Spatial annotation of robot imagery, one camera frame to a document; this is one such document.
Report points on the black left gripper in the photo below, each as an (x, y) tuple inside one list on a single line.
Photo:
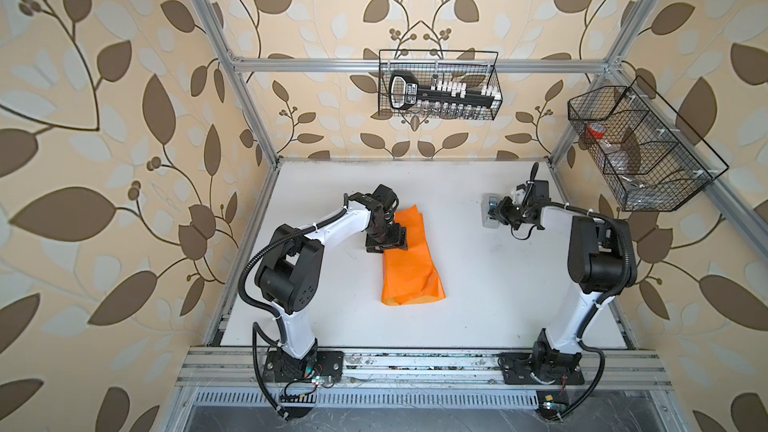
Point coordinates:
[(399, 240)]

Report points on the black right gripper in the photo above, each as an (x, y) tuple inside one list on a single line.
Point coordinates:
[(500, 211)]

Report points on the orange wrapping paper sheet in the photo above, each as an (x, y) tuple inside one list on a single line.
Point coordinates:
[(410, 276)]

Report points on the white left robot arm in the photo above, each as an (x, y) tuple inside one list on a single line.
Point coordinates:
[(283, 277)]

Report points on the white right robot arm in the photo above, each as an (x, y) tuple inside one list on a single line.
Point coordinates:
[(600, 263)]

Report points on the grey tape dispenser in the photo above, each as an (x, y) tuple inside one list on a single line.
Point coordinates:
[(489, 203)]

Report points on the red capped clear bottle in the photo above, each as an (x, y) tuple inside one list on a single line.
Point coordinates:
[(613, 160)]

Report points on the black white tool in basket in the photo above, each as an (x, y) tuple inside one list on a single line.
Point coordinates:
[(404, 92)]

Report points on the black wire basket back wall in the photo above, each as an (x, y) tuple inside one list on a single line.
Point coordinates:
[(475, 68)]

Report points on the black wire basket wall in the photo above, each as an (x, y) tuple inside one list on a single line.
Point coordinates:
[(669, 158), (475, 68)]

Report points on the black wire basket right wall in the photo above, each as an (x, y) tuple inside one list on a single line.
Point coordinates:
[(669, 158)]

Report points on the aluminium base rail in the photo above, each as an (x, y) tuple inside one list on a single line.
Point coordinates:
[(452, 368)]

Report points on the aluminium frame post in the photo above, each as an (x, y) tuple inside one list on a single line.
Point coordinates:
[(214, 31)]

